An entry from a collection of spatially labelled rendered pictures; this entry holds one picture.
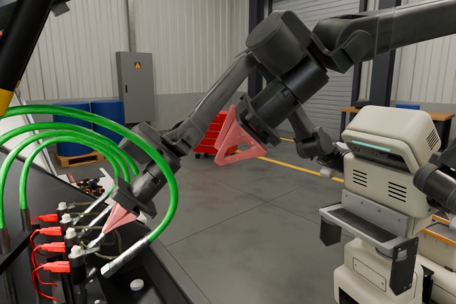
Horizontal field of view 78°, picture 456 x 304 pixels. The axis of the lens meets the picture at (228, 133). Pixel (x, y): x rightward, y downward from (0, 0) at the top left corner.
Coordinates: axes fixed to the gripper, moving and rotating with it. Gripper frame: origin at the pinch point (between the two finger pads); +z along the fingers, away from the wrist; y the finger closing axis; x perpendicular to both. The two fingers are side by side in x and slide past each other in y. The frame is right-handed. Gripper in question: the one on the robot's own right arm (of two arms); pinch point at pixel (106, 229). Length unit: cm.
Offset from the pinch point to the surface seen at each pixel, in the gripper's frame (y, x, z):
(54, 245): 3.8, -7.2, 11.7
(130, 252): -2.5, 11.2, -3.6
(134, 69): 4, -668, -67
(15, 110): 25.3, 9.4, -11.1
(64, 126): 19.3, -5.7, -10.0
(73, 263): 1.0, 2.9, 7.4
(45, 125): 21.8, -4.9, -8.2
